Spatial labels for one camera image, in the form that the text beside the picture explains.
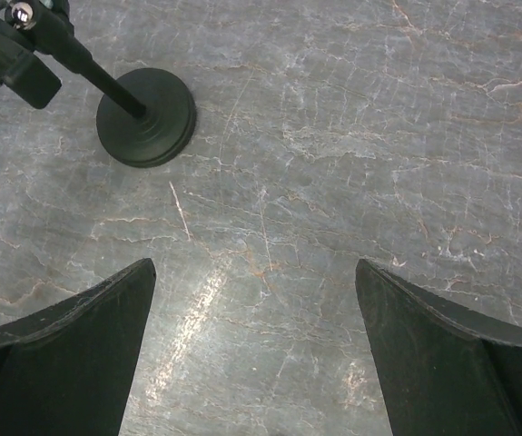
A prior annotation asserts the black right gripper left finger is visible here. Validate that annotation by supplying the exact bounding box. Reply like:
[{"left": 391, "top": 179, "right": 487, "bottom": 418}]
[{"left": 0, "top": 258, "right": 155, "bottom": 435}]

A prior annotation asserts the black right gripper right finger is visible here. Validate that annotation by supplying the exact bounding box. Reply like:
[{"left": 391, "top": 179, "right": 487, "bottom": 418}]
[{"left": 356, "top": 259, "right": 522, "bottom": 435}]

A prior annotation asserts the black phone stand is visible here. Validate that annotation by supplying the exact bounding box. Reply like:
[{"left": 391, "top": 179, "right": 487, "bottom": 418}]
[{"left": 0, "top": 1, "right": 197, "bottom": 168}]

